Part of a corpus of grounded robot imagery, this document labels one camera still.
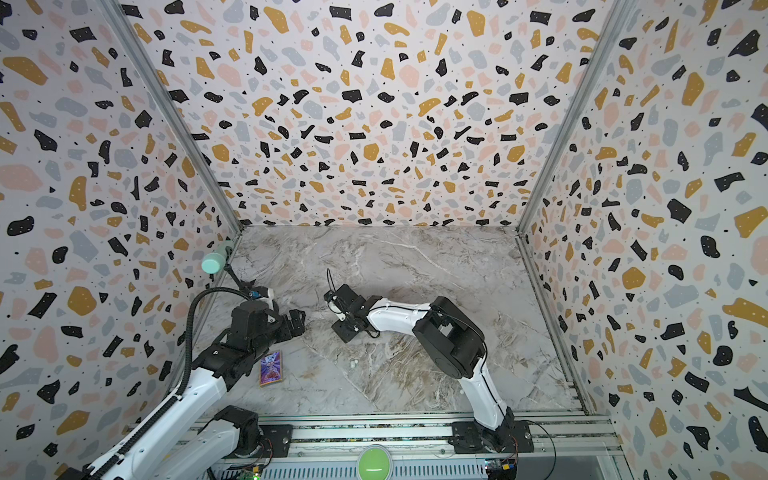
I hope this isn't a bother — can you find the green round button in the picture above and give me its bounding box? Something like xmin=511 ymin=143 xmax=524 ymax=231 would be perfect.
xmin=357 ymin=445 xmax=393 ymax=480

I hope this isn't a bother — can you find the black microphone stand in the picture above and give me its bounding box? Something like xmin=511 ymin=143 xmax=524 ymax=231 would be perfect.
xmin=223 ymin=264 xmax=255 ymax=297

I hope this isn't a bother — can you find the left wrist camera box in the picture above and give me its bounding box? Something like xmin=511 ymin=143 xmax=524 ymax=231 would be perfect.
xmin=249 ymin=286 xmax=277 ymax=310

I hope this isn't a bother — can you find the colourful trading card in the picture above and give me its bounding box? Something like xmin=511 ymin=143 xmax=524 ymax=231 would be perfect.
xmin=259 ymin=351 xmax=283 ymax=387

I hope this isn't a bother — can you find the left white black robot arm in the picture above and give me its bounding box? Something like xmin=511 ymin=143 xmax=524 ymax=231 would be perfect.
xmin=60 ymin=300 xmax=306 ymax=479

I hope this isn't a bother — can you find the mint green microphone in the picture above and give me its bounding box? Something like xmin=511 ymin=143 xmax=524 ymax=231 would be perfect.
xmin=201 ymin=240 xmax=234 ymax=275

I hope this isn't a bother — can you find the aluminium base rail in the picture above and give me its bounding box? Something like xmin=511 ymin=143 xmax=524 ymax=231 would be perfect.
xmin=179 ymin=411 xmax=625 ymax=480

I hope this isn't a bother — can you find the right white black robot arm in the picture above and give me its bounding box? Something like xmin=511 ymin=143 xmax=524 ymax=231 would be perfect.
xmin=324 ymin=284 xmax=534 ymax=456

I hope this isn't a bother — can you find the black corrugated cable hose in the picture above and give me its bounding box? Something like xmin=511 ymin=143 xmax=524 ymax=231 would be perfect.
xmin=176 ymin=286 xmax=253 ymax=397

